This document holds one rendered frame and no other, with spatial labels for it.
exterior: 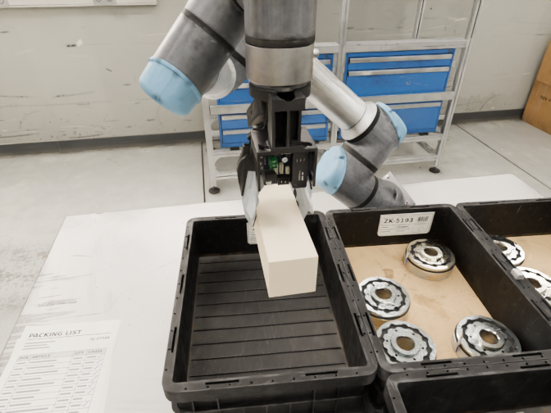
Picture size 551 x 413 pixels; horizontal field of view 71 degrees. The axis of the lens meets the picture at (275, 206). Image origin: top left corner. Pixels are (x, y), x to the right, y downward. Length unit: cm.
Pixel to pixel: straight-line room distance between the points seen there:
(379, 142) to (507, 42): 325
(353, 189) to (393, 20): 266
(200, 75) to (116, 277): 72
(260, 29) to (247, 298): 54
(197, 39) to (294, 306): 52
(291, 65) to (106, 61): 297
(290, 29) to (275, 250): 25
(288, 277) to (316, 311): 30
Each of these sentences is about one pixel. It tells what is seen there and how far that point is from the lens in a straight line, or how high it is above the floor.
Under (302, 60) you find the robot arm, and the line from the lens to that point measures 43.
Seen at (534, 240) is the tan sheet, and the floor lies 83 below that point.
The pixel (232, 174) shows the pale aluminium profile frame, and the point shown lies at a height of 13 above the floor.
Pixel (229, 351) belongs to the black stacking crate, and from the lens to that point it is 73.
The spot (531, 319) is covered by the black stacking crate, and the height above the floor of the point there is 91.
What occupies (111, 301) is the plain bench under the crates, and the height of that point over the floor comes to 70.
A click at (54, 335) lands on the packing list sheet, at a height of 70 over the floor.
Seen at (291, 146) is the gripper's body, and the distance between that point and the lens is 44.
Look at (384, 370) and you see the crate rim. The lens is 60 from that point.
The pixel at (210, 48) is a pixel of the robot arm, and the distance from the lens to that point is 49.
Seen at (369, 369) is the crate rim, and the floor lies 93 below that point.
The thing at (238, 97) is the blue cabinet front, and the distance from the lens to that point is 246.
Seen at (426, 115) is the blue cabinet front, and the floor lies 45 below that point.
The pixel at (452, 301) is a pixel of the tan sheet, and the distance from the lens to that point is 87.
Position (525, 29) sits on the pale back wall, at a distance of 427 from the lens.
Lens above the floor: 142
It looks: 34 degrees down
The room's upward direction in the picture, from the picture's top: straight up
